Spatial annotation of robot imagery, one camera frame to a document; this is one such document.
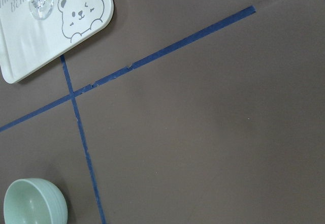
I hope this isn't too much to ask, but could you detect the cream bear print tray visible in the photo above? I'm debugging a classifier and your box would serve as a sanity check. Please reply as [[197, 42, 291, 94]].
[[1, 0, 114, 84]]

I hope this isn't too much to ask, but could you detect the green ceramic bowl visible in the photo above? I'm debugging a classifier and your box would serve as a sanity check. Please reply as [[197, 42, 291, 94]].
[[3, 178, 68, 223]]

